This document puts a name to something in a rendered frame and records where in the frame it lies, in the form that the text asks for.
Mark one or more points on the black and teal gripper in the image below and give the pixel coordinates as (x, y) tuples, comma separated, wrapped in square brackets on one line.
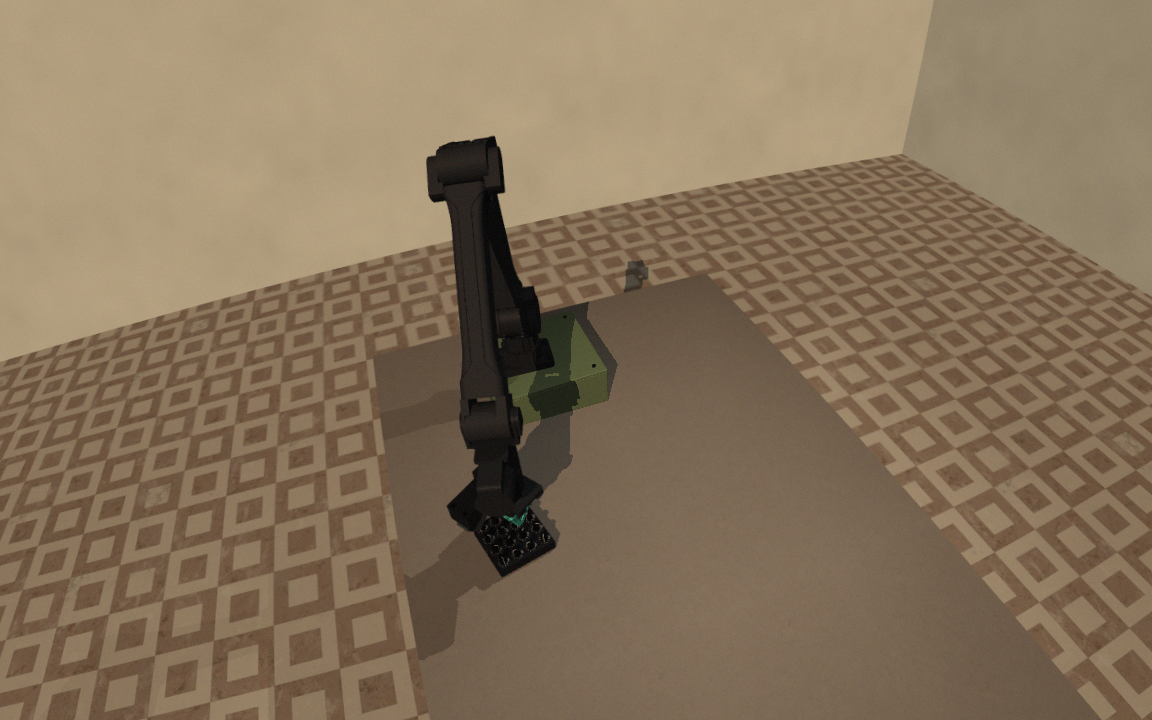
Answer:
[(530, 490)]

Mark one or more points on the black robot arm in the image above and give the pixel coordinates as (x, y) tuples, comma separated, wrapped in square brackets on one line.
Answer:
[(480, 244)]

